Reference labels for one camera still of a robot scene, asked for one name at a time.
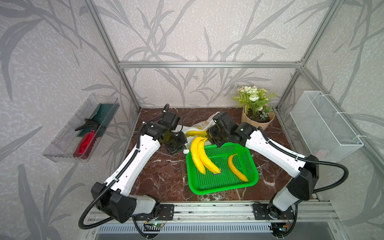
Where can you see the white wire mesh basket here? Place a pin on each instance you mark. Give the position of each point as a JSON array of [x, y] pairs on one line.
[[325, 131]]

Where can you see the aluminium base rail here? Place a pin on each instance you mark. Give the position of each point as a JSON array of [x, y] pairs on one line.
[[311, 218]]

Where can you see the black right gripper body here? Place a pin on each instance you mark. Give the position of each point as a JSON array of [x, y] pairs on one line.
[[215, 136]]

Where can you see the dark green cloth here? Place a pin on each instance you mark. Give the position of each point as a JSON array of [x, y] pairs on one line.
[[103, 114]]

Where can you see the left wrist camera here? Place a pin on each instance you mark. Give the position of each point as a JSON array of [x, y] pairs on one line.
[[170, 120]]

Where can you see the artificial white flower plant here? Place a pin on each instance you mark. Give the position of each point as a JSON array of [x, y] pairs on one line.
[[255, 102]]

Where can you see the red black spray bottle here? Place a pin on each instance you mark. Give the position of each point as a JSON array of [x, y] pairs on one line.
[[85, 146]]

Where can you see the yellow banana bunch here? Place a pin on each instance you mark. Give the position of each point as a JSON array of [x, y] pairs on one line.
[[202, 134]]

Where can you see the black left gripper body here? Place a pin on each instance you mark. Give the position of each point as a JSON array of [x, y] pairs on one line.
[[175, 142]]

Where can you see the clear plastic wall tray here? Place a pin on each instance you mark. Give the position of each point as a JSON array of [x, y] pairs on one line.
[[79, 138]]

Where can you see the white printed plastic bag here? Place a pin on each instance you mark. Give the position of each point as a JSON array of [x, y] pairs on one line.
[[201, 126]]

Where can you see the beige plastic flower pot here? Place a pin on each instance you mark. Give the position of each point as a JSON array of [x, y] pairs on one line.
[[263, 124]]

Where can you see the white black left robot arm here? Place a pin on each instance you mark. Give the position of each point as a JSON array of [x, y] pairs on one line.
[[113, 196]]

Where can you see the green plastic perforated basket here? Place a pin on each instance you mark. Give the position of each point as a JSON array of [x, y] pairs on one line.
[[212, 183]]

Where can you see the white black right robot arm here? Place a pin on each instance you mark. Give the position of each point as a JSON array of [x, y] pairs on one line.
[[303, 170]]

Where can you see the yellow banana pair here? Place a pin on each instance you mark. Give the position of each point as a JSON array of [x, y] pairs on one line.
[[200, 158]]

